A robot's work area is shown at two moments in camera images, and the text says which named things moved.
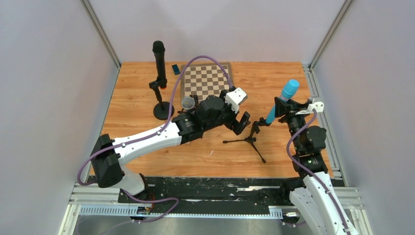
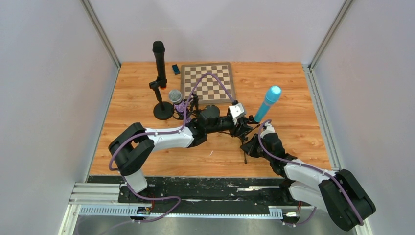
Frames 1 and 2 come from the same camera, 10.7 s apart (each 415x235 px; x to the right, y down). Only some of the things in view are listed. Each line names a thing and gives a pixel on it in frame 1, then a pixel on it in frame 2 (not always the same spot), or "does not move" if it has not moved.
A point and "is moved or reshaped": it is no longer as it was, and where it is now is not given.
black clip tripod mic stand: (261, 122) is moved or reshaped
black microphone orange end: (158, 48) does not move
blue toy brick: (175, 69) does not move
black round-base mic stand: (162, 109) does not move
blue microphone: (288, 92) to (272, 96)
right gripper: (285, 105) to (252, 148)
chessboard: (206, 79) does not move
